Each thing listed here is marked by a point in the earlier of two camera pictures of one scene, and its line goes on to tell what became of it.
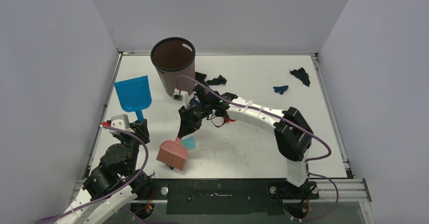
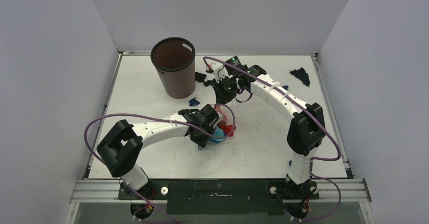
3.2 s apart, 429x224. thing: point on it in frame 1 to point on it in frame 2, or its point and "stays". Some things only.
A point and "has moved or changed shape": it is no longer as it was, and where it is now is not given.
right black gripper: [191, 115] to [218, 90]
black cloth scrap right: [302, 75] stays
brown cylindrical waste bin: [172, 57] stays
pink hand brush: [173, 153] has moved or changed shape
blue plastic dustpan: [135, 95] to [216, 140]
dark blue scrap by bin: [194, 102] stays
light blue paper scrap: [189, 143] to [218, 132]
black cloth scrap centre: [200, 77] stays
